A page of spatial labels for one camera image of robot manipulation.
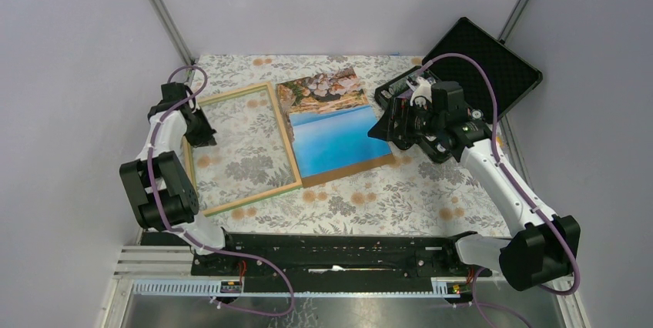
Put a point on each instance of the wooden picture frame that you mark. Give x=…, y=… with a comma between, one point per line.
x=283, y=137

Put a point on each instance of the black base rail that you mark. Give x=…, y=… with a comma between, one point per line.
x=273, y=263

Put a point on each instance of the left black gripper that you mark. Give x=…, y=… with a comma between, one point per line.
x=205, y=138

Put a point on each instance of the brown backing board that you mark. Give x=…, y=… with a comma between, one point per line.
x=346, y=171

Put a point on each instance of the sea landscape photo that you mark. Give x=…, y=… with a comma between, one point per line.
x=327, y=117

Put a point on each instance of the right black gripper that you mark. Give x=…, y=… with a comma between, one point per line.
x=399, y=109

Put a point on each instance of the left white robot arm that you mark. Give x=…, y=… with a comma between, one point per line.
x=157, y=185

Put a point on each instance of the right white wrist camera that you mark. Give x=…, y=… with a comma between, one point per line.
x=421, y=93

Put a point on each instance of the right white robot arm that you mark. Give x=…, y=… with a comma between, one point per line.
x=543, y=246

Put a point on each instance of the black poker chip case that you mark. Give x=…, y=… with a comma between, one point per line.
x=512, y=78

